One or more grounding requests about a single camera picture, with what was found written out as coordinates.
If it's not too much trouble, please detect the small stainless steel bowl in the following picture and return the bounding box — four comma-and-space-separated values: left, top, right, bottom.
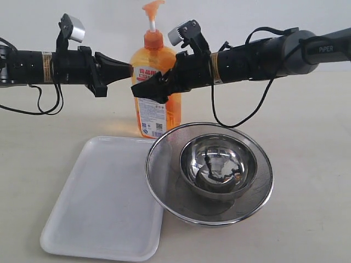
179, 134, 258, 201

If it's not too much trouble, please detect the white rectangular plastic tray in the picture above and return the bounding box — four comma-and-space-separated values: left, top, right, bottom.
39, 136, 163, 262

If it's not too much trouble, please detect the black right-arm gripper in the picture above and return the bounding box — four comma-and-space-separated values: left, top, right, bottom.
131, 51, 212, 104

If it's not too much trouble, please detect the orange dish soap pump bottle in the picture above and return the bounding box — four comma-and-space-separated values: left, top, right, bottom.
130, 1, 182, 138

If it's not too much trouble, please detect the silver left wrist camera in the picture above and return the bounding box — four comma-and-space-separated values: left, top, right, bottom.
56, 13, 86, 53

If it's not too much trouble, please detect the steel mesh strainer basket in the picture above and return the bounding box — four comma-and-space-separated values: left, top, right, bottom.
145, 122, 274, 228

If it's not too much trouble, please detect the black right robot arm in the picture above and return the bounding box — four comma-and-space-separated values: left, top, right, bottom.
131, 25, 350, 104

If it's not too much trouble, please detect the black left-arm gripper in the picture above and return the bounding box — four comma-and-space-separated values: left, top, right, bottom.
51, 45, 133, 98

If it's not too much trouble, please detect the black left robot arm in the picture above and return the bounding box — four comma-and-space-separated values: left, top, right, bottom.
1, 45, 133, 98

